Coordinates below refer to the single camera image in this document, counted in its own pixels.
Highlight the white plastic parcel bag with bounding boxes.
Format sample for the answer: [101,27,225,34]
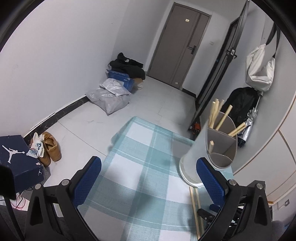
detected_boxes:
[100,78,130,97]

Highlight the grey plastic parcel bag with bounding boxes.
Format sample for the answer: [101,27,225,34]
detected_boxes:
[85,88,130,115]

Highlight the wooden chopstick in holder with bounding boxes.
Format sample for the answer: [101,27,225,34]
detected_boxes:
[211,99,220,128]
[215,105,233,131]
[208,101,216,127]
[216,99,224,118]

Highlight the white printed plastic bag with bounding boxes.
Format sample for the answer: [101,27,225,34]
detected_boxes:
[26,133,45,159]

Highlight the grey entrance door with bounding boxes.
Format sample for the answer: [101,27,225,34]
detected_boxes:
[147,3,211,89]

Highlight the brown suede shoes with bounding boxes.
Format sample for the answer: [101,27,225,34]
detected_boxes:
[39,132,62,167]

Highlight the blue cardboard box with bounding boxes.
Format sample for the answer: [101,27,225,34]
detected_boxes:
[107,70,134,92]

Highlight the white grey utensil holder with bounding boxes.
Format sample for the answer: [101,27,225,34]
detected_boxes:
[179,116,237,188]

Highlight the wooden chopstick front compartment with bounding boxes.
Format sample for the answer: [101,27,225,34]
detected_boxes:
[208,140,215,154]

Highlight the black floor stand frame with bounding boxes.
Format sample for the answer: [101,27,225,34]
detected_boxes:
[188,1,250,140]

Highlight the white shoulder bag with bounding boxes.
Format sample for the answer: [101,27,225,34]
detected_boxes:
[245,44,275,92]

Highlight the navy jordan shoe box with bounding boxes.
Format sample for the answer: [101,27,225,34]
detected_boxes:
[0,135,44,193]

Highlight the silver folded umbrella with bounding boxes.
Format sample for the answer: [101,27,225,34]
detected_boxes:
[237,91,263,148]

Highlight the teal plaid tablecloth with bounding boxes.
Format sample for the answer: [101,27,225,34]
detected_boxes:
[78,117,197,240]

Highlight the black hanging jacket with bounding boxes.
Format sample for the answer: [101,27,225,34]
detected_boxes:
[221,87,259,127]

